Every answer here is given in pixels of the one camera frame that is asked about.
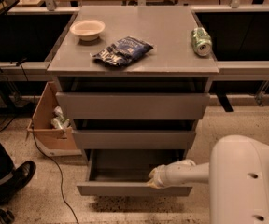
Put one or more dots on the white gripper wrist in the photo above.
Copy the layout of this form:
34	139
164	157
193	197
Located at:
165	175

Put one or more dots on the grey bottom drawer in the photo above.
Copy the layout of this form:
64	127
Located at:
125	172

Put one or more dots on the grey drawer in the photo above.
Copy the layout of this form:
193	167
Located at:
133	98
125	172
134	134

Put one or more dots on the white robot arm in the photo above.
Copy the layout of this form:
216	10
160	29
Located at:
237	175

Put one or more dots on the grey middle drawer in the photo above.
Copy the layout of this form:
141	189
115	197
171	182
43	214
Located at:
134	134

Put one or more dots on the grey drawer cabinet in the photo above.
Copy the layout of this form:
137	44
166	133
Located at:
168	29

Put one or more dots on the grey top drawer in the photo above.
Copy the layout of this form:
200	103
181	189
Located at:
133	98

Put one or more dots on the brown cardboard box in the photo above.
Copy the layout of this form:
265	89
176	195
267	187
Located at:
50	137

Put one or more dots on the cans in cardboard box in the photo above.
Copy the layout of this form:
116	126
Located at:
59	121

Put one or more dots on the black shoe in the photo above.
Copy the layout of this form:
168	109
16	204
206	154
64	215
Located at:
16	180

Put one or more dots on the blue chip bag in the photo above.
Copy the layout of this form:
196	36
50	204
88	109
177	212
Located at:
123	52

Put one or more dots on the green soda can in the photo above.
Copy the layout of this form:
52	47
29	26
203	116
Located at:
201	41

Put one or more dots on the black chair caster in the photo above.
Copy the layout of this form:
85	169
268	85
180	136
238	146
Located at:
6	217

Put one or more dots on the white paper bowl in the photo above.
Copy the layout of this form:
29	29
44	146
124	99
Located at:
87	30

